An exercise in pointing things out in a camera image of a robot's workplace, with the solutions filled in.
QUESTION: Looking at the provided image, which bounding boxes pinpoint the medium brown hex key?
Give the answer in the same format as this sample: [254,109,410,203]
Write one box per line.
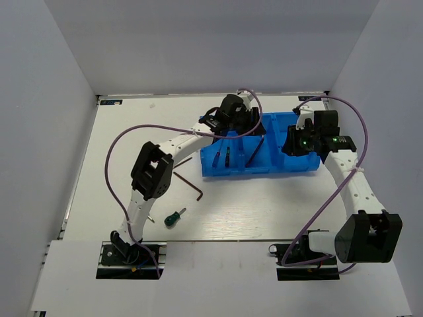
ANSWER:
[173,172,204,201]

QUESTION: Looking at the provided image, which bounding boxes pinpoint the large brown hex key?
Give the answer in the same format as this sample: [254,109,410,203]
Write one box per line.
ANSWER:
[245,135,264,168]

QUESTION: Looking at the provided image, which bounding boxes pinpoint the green stubby screwdriver right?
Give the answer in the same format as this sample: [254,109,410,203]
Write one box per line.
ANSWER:
[164,208,186,228]

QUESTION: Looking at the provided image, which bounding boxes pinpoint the black green precision screwdriver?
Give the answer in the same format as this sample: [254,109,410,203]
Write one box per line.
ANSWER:
[224,147,231,168]

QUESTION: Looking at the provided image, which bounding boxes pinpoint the blue plastic compartment bin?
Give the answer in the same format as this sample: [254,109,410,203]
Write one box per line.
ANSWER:
[200,112,321,178]

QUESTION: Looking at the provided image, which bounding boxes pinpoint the small brown hex key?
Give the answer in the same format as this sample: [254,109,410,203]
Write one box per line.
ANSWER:
[173,157,193,168]

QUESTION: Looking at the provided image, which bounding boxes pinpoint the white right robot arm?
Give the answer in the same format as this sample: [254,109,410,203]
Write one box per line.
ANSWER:
[282,106,403,264]

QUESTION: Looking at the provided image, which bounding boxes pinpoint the left corner label sticker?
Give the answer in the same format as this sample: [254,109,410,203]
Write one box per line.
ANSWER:
[100,100,123,106]

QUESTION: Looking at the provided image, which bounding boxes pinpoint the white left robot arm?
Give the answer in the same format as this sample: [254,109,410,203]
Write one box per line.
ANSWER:
[110,88,266,264]

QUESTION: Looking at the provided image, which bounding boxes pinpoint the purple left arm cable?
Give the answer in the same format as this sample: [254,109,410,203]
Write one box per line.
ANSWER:
[104,87,264,279]

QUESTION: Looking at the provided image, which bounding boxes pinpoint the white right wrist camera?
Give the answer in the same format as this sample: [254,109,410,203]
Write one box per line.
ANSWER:
[292,105,315,130]

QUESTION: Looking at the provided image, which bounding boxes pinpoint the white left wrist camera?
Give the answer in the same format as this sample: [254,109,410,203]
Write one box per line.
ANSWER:
[239,93,254,110]

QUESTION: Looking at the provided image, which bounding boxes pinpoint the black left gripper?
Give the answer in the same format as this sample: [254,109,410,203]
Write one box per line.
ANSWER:
[228,106,267,135]

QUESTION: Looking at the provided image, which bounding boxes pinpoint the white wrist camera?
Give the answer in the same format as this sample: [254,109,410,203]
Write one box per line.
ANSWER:
[292,105,315,130]
[239,93,254,110]

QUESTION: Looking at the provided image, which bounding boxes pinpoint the blue handled precision screwdriver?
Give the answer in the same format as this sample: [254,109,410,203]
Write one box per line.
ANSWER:
[212,141,223,169]

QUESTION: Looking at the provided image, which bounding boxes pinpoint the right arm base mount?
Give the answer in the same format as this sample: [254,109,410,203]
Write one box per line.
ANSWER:
[268,242,340,281]

